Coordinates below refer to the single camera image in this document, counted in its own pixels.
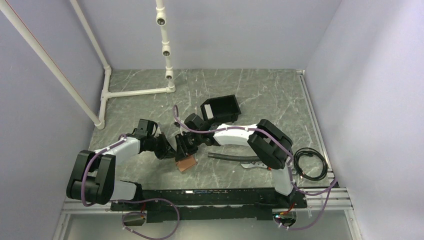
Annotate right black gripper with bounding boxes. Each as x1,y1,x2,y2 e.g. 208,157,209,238
175,131,203,163

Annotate brown leather card holder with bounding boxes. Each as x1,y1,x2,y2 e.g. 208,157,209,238
175,155,197,173

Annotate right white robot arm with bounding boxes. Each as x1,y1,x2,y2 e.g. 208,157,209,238
175,113,296,208

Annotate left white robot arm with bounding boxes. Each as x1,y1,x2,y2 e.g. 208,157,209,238
66,119,176,210

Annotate white cards in tray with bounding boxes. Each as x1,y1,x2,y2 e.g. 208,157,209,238
204,104,214,120

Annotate black plastic card tray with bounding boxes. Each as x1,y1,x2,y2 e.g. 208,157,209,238
200,94,242,123

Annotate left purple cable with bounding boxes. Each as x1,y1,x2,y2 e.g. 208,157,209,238
80,134,181,240

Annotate purple cable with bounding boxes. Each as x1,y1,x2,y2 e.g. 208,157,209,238
80,134,181,240
173,104,339,232

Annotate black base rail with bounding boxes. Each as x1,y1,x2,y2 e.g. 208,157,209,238
110,185,307,223

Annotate black corrugated hose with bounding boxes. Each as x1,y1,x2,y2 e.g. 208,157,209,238
207,152,261,163

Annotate red handled pruning shears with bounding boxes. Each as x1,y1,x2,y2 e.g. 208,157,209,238
240,161,270,170

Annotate coiled black cable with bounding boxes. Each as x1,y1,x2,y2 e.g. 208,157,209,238
293,147,329,182

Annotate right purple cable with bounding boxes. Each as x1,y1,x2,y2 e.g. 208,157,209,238
173,104,339,232

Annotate aluminium frame rail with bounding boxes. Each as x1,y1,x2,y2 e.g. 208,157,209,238
296,69,353,215

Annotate white pvc pipe frame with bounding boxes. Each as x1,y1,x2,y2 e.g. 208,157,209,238
0,0,177,130

